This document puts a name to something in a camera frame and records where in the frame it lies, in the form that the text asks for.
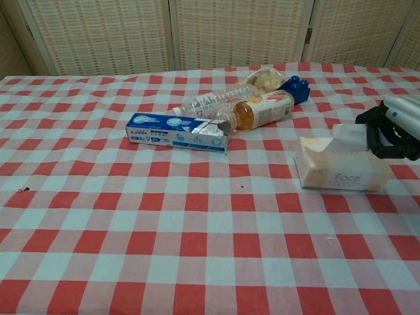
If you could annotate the clear empty plastic bottle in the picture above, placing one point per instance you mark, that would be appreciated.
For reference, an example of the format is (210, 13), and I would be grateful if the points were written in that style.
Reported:
(210, 101)

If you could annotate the clear bag of snacks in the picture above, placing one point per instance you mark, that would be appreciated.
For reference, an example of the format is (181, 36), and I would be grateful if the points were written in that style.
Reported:
(265, 80)

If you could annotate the metal screen hinge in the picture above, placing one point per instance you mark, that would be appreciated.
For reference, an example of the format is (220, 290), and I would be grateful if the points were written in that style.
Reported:
(307, 35)

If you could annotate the white Face tissue pack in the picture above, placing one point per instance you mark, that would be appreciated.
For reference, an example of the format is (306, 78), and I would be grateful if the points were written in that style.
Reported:
(341, 170)

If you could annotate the red white checked tablecloth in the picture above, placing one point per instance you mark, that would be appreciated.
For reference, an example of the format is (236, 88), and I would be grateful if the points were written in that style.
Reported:
(197, 249)

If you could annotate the orange drink plastic bottle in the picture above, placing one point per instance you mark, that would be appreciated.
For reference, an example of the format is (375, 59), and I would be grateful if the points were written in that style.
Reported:
(262, 108)

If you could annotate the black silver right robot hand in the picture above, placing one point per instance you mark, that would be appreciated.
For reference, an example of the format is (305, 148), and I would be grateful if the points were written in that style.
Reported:
(398, 118)

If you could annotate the blue white toothpaste box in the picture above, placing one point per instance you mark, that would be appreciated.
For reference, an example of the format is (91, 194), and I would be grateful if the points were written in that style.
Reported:
(164, 133)

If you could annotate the blue toy building block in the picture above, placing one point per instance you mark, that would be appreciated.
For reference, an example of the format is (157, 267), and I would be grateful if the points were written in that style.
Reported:
(297, 92)

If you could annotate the beige woven screen panel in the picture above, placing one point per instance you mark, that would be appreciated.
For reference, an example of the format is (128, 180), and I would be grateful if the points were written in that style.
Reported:
(239, 33)
(408, 46)
(354, 31)
(98, 36)
(8, 42)

